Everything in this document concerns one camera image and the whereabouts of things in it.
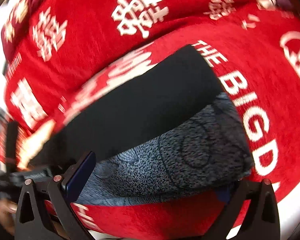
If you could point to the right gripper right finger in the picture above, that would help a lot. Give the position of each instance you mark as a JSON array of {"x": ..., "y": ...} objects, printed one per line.
[{"x": 261, "y": 220}]

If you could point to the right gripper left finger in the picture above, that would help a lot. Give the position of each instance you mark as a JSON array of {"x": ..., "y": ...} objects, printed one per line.
[{"x": 32, "y": 220}]

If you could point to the black pants with patterned waistband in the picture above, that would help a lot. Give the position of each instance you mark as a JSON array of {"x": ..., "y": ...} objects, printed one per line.
[{"x": 168, "y": 133}]

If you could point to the person's left hand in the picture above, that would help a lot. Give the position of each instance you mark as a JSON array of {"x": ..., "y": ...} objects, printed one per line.
[{"x": 7, "y": 209}]

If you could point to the red back cushion white characters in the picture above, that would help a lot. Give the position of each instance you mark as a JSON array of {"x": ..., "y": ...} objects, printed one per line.
[{"x": 52, "y": 47}]

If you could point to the red sofa cover with lettering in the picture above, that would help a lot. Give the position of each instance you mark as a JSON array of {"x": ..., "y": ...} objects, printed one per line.
[{"x": 255, "y": 54}]

